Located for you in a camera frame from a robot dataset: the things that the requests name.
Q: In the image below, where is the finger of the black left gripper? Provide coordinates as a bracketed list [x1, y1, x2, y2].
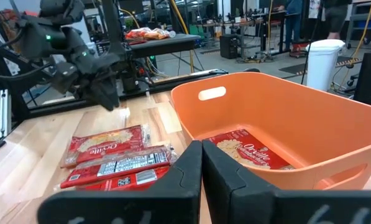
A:
[80, 77, 104, 106]
[100, 75, 121, 112]

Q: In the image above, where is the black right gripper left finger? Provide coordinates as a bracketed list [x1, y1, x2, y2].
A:
[37, 139, 203, 224]

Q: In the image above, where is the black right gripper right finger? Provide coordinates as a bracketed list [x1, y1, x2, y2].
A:
[202, 139, 371, 224]

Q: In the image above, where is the red Orville popcorn bag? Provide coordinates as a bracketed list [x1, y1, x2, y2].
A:
[62, 124, 152, 169]
[76, 165, 171, 192]
[60, 144, 178, 190]
[208, 129, 295, 171]

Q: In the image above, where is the orange snack bags pile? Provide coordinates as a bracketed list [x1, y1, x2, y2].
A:
[125, 27, 176, 42]

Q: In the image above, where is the black background table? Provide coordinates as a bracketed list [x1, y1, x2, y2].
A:
[122, 33, 202, 60]

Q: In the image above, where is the orange plastic basket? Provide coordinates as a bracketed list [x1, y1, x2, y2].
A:
[170, 72, 371, 191]

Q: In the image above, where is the black computer tower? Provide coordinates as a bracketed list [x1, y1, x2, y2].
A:
[219, 34, 243, 60]

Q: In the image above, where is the white trash bin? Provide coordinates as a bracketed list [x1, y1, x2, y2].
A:
[305, 39, 346, 92]

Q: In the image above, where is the red crate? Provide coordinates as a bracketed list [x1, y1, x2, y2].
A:
[290, 41, 311, 58]

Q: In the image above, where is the person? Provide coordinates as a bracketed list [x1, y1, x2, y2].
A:
[323, 0, 353, 40]
[277, 0, 305, 52]

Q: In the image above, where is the grey shelf rack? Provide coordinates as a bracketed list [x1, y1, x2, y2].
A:
[346, 0, 371, 51]

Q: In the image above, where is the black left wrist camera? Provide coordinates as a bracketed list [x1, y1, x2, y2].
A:
[50, 61, 80, 95]

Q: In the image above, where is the black upright frame post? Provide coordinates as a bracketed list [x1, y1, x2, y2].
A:
[100, 0, 126, 55]

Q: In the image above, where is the black frame rail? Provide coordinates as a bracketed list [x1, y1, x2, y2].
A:
[26, 68, 230, 119]

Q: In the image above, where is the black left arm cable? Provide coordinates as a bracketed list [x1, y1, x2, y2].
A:
[0, 30, 54, 82]

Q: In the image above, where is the silver aluminium extrusion post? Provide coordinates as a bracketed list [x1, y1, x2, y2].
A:
[0, 89, 12, 139]

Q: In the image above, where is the yellow hanging cable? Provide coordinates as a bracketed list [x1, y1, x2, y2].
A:
[169, 0, 195, 74]
[339, 0, 371, 90]

